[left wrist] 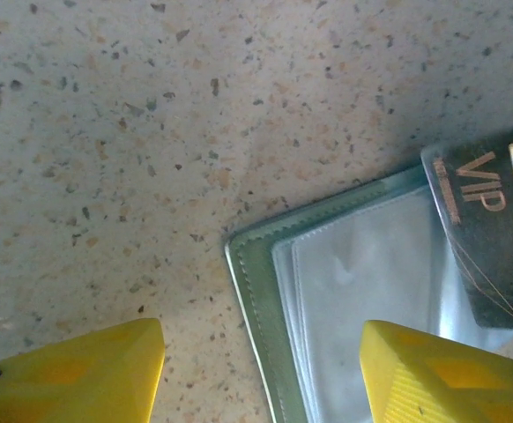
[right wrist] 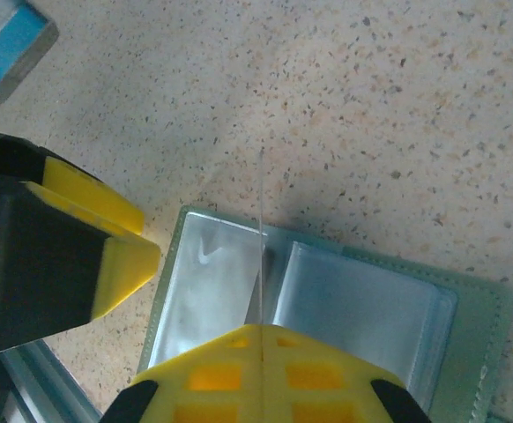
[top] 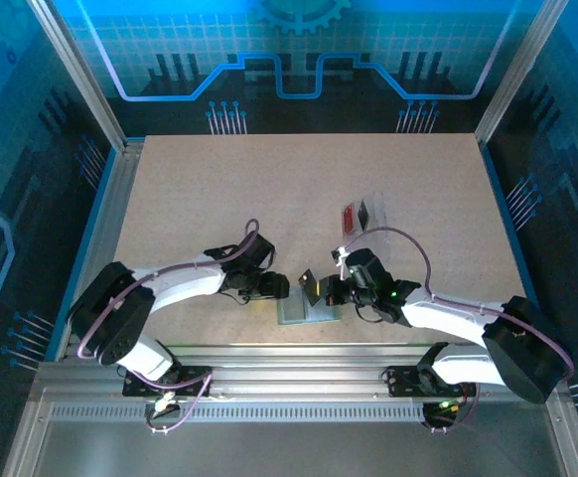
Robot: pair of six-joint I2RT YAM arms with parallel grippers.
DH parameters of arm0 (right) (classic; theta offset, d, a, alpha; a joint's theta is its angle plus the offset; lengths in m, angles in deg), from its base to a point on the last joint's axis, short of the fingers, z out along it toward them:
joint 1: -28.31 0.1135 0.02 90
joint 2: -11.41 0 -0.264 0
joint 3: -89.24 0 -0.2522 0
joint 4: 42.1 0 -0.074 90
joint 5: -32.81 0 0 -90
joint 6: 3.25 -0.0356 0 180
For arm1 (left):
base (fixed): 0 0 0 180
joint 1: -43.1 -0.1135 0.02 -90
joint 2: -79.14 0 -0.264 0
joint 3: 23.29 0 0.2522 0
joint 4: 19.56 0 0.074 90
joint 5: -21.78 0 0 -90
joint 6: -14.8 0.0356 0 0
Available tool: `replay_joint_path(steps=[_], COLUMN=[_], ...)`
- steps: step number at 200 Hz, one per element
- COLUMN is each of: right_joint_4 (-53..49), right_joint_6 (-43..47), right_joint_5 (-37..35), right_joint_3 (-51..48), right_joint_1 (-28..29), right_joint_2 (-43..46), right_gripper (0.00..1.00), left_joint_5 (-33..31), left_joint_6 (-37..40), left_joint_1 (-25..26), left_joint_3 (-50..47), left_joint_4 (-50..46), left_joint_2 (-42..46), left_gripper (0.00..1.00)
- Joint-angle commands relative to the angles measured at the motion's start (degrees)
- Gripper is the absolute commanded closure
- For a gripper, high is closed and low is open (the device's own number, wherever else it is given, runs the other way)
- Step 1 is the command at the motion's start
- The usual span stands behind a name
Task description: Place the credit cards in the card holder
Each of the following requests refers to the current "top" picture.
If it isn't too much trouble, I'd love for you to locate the green card holder wallet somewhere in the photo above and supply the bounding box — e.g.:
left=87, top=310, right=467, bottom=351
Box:
left=277, top=285, right=343, bottom=327

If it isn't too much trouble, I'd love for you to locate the clear acrylic card stand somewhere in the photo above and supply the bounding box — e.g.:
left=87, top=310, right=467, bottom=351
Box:
left=340, top=191, right=393, bottom=260

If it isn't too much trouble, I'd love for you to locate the red card yellow lettering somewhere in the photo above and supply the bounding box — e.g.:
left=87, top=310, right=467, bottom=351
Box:
left=341, top=201, right=363, bottom=236

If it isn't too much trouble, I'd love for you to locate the grey metal panel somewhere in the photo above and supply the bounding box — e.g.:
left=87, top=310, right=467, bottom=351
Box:
left=0, top=397, right=578, bottom=477

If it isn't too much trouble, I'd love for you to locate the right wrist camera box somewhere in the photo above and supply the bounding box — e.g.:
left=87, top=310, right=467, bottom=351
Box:
left=332, top=246, right=358, bottom=273

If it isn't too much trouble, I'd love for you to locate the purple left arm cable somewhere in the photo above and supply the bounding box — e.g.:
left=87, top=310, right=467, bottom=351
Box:
left=77, top=218, right=261, bottom=436

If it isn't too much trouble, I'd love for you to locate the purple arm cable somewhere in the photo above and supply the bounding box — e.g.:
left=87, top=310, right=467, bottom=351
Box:
left=341, top=226, right=576, bottom=433
left=77, top=218, right=261, bottom=436

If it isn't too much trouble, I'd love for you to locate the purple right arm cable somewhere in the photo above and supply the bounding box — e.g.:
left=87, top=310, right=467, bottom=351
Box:
left=341, top=226, right=576, bottom=433

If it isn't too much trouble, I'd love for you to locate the aluminium frame rail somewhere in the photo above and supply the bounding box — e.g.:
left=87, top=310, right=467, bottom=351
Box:
left=30, top=342, right=568, bottom=404

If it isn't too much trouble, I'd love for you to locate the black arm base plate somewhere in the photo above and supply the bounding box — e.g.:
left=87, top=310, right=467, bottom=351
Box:
left=122, top=365, right=215, bottom=398
left=384, top=365, right=479, bottom=398

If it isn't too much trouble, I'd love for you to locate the grey slotted cable duct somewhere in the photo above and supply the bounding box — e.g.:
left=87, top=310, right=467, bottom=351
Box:
left=49, top=402, right=553, bottom=423

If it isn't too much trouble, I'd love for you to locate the aluminium side rail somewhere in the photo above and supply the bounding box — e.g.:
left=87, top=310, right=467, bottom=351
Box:
left=55, top=140, right=145, bottom=362

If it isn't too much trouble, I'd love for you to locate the aluminium corner post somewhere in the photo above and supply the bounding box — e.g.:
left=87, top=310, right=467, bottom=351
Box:
left=474, top=0, right=571, bottom=146
left=27, top=0, right=130, bottom=153

